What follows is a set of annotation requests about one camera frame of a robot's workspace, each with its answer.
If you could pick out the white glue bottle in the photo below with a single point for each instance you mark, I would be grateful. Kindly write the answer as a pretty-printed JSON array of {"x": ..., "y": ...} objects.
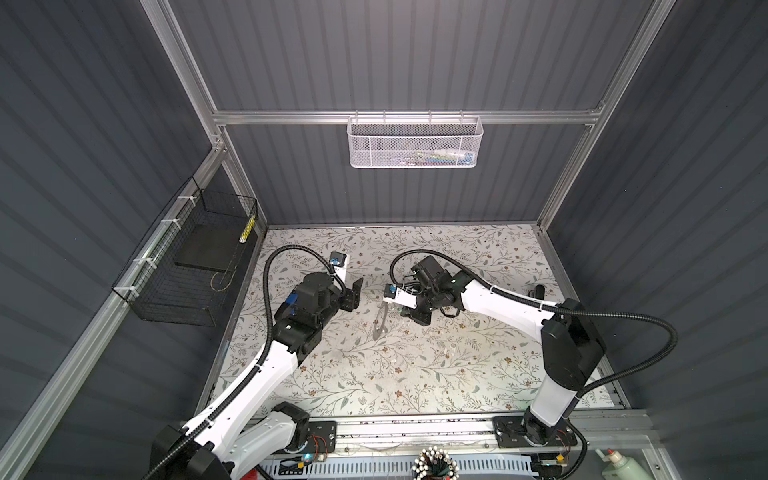
[{"x": 620, "y": 467}]

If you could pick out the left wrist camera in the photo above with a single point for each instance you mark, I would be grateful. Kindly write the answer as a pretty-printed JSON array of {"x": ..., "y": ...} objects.
[{"x": 338, "y": 261}]

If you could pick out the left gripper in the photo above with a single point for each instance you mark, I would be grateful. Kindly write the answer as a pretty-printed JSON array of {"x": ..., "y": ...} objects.
[{"x": 350, "y": 297}]

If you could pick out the white wire basket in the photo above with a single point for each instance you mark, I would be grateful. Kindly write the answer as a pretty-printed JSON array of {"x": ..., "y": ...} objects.
[{"x": 420, "y": 143}]

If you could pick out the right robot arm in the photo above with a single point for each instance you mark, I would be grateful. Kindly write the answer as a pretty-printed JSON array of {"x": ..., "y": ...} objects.
[{"x": 572, "y": 346}]

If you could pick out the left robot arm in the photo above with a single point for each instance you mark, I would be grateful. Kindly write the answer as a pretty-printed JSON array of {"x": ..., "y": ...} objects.
[{"x": 220, "y": 442}]

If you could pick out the blue stapler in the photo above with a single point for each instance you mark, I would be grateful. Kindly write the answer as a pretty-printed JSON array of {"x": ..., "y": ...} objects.
[{"x": 287, "y": 308}]

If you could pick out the black wire basket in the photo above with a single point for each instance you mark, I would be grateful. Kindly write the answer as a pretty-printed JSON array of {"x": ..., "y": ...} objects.
[{"x": 194, "y": 265}]

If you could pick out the bundle of markers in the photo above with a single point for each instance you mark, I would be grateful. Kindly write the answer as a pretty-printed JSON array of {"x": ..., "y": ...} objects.
[{"x": 434, "y": 463}]

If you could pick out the black lint roller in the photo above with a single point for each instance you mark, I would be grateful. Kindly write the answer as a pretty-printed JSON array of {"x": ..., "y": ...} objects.
[{"x": 538, "y": 292}]

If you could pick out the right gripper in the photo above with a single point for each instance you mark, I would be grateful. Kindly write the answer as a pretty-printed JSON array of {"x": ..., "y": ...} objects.
[{"x": 421, "y": 318}]

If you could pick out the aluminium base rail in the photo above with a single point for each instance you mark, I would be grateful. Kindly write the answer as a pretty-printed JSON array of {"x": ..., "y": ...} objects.
[{"x": 474, "y": 432}]

